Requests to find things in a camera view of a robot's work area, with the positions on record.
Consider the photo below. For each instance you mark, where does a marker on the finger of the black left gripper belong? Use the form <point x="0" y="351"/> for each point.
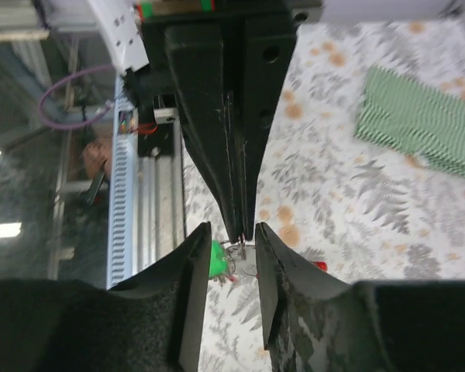
<point x="195" y="53"/>
<point x="268" y="45"/>

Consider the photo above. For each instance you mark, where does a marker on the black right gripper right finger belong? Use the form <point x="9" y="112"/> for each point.
<point x="313" y="321"/>

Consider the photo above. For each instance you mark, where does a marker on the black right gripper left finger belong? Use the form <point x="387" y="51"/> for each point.
<point x="150" y="322"/>

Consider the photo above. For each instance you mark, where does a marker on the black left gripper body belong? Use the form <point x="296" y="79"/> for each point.
<point x="223" y="22"/>

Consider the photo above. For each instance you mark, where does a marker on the green key tag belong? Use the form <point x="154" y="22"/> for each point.
<point x="218" y="266"/>

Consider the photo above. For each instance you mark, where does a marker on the silver keys bunch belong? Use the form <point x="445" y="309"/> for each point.
<point x="241" y="260"/>

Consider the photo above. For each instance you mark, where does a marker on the red handled carabiner keyring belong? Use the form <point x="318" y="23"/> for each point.
<point x="320" y="265"/>

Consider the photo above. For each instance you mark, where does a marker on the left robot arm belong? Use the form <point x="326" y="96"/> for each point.
<point x="119" y="25"/>

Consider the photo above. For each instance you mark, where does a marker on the green white striped cloth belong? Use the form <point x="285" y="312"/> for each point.
<point x="403" y="114"/>

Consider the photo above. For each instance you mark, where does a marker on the blue slotted cable duct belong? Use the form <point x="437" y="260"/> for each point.
<point x="122" y="193"/>

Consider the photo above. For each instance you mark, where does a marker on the aluminium front rail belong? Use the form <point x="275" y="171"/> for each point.
<point x="159" y="224"/>

